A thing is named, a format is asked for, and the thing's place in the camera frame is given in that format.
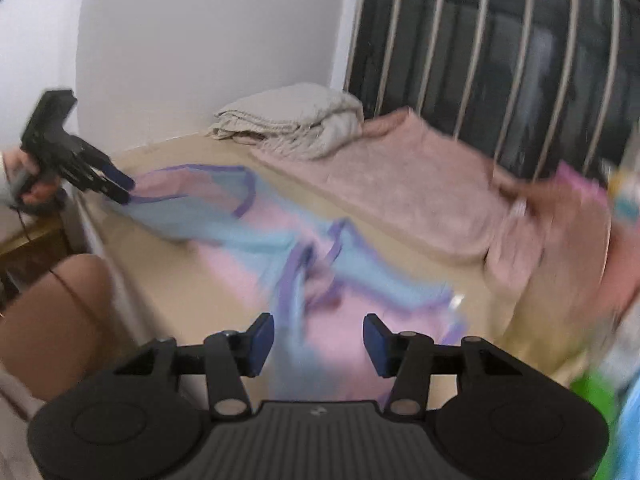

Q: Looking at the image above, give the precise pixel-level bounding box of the pink quilted blanket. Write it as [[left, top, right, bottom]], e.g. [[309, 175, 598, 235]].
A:
[[250, 107, 616, 376]]

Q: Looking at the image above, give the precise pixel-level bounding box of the yellow and teal plush toy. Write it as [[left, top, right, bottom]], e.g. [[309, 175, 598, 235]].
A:
[[610, 160, 640, 223]]

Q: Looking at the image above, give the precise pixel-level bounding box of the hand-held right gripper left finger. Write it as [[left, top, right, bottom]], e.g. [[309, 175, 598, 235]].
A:
[[112, 312, 275, 421]]

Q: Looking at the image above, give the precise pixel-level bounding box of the person's left hand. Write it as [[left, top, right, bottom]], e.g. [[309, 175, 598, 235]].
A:
[[0, 150, 60, 207]]

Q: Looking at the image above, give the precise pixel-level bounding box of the person's leg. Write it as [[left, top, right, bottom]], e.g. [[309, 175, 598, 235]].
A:
[[0, 254, 118, 406]]

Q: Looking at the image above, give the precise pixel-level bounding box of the cream knitted fringed blanket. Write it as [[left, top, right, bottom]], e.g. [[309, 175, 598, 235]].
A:
[[207, 82, 365, 161]]

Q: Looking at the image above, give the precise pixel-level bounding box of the pastel pink blue garment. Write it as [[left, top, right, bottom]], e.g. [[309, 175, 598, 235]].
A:
[[102, 162, 471, 406]]

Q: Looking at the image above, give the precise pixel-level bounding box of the clear bottle blue green label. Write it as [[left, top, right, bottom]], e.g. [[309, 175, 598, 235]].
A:
[[570, 305, 640, 480]]

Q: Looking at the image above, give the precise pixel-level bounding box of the black cable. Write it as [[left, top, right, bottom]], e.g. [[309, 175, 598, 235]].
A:
[[12, 204, 101, 326]]

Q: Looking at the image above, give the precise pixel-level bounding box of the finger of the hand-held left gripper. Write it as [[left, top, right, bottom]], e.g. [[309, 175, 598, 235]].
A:
[[75, 172, 132, 206], [92, 152, 137, 191]]

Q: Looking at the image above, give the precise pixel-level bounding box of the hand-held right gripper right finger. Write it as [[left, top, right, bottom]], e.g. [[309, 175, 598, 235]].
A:
[[363, 312, 526, 421]]

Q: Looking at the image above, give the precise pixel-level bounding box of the metal window grille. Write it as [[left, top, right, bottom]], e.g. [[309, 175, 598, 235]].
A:
[[345, 0, 640, 181]]

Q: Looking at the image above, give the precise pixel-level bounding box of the wooden furniture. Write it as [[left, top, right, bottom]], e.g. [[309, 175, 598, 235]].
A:
[[0, 207, 68, 281]]

